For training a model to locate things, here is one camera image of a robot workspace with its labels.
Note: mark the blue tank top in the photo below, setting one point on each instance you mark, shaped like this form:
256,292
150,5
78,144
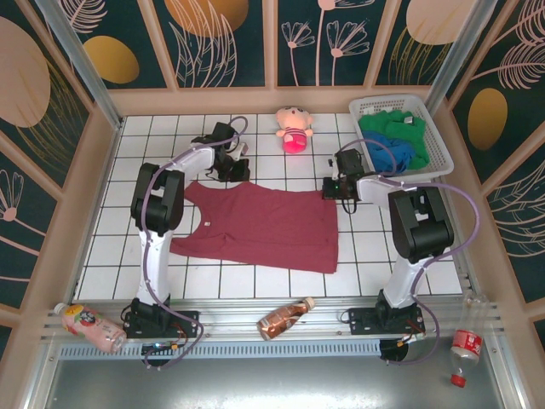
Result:
391,155

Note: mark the maroon tank top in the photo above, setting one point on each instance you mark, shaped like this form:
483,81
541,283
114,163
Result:
272,226

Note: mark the green tank top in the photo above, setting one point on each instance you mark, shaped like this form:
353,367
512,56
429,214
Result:
404,132

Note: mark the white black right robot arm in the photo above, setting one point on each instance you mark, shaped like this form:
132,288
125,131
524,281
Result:
402,277

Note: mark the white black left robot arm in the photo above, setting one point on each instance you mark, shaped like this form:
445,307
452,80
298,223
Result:
155,264

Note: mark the pink plush doll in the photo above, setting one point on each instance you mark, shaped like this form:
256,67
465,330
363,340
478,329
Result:
294,128

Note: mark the white plastic basket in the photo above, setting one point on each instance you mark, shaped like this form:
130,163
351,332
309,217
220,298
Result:
438,149

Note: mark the brown coffee bottle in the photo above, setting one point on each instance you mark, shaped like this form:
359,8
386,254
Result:
281,319

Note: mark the small circuit board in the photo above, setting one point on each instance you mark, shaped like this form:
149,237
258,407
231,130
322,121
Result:
164,346

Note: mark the clear red-label bottle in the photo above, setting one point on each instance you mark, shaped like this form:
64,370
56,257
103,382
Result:
466,341

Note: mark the pink drink bottle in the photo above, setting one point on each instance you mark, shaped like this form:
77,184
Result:
89,326

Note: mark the short aluminium side rail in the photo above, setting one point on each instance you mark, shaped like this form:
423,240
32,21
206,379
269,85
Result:
457,238

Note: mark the long aluminium rail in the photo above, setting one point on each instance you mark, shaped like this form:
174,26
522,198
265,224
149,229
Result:
230,315

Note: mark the aluminium frame post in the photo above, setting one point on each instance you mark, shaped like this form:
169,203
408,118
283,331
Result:
85,64
453,55

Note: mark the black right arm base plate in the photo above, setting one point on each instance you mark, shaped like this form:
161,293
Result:
362,321

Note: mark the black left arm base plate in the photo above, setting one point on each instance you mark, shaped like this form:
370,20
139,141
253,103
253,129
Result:
183,321

